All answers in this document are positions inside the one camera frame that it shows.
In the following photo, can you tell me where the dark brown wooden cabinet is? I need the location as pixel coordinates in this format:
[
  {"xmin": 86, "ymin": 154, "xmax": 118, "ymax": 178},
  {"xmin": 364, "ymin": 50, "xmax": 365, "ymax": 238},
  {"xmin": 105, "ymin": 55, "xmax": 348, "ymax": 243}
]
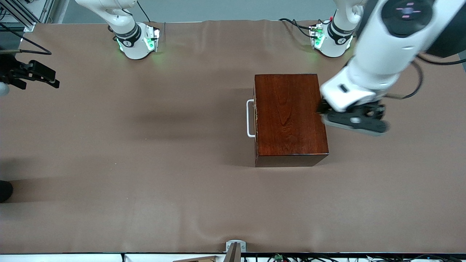
[{"xmin": 254, "ymin": 74, "xmax": 330, "ymax": 168}]

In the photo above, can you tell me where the wooden drawer with white handle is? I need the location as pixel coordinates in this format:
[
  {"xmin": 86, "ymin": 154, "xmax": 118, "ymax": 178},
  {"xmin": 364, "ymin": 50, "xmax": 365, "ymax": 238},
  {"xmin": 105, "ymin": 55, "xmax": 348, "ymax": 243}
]
[{"xmin": 246, "ymin": 75, "xmax": 259, "ymax": 166}]

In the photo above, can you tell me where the black round object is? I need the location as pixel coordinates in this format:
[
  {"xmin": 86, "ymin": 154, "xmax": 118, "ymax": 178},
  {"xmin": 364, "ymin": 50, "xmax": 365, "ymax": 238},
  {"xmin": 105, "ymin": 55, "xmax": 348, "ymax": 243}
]
[{"xmin": 0, "ymin": 180, "xmax": 14, "ymax": 203}]

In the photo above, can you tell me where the large table cover mat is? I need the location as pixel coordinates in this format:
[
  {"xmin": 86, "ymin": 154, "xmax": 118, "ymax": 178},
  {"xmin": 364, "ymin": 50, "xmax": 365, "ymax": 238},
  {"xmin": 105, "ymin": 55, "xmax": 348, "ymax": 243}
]
[{"xmin": 0, "ymin": 19, "xmax": 466, "ymax": 254}]

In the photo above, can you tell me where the light wooden board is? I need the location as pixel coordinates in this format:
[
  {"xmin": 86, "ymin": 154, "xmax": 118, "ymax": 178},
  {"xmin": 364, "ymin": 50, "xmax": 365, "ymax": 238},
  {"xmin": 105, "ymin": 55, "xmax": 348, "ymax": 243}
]
[{"xmin": 173, "ymin": 255, "xmax": 218, "ymax": 262}]

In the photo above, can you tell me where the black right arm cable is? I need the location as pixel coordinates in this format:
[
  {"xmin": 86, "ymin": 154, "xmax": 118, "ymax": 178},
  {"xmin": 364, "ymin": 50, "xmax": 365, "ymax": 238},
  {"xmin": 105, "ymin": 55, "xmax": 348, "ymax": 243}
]
[{"xmin": 0, "ymin": 22, "xmax": 52, "ymax": 56}]

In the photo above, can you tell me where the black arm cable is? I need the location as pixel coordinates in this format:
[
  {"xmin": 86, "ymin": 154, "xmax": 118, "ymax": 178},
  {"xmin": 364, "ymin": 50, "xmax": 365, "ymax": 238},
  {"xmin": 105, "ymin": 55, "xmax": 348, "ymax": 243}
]
[
  {"xmin": 384, "ymin": 53, "xmax": 466, "ymax": 100},
  {"xmin": 0, "ymin": 22, "xmax": 52, "ymax": 56}
]

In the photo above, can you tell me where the aluminium frame with diagonal bars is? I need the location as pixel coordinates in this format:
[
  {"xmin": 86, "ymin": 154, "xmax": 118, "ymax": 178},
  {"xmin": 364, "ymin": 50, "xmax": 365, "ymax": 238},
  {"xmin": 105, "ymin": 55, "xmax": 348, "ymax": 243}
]
[{"xmin": 0, "ymin": 0, "xmax": 56, "ymax": 33}]

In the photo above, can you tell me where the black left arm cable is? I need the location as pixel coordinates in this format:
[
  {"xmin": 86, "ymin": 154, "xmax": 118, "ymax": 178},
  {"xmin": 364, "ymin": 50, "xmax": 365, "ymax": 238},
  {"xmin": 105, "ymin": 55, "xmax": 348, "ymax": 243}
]
[{"xmin": 384, "ymin": 53, "xmax": 466, "ymax": 100}]

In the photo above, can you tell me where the black left base cable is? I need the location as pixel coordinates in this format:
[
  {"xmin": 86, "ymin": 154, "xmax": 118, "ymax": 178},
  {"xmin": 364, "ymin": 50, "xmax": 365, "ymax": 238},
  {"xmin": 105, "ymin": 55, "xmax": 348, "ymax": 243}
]
[{"xmin": 278, "ymin": 17, "xmax": 319, "ymax": 39}]

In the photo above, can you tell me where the black base cable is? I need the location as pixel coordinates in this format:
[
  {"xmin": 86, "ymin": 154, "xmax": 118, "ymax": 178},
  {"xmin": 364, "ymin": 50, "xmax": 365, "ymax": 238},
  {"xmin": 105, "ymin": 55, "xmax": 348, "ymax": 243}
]
[
  {"xmin": 278, "ymin": 17, "xmax": 319, "ymax": 39},
  {"xmin": 136, "ymin": 0, "xmax": 154, "ymax": 23}
]

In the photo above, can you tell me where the black right base cable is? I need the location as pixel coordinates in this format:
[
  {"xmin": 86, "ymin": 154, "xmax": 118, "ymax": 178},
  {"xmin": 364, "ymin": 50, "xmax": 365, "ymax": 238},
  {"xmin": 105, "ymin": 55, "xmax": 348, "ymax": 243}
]
[{"xmin": 136, "ymin": 0, "xmax": 154, "ymax": 23}]

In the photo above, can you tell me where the grey metal mounting bracket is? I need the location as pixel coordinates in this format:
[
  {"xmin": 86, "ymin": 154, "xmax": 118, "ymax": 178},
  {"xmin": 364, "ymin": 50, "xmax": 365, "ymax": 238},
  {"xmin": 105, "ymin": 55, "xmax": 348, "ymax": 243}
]
[{"xmin": 225, "ymin": 240, "xmax": 247, "ymax": 253}]

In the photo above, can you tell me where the grey stand post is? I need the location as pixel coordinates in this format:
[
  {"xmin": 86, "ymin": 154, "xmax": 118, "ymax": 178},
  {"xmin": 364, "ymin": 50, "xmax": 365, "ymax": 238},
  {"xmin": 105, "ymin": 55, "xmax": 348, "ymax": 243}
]
[{"xmin": 223, "ymin": 243, "xmax": 242, "ymax": 262}]

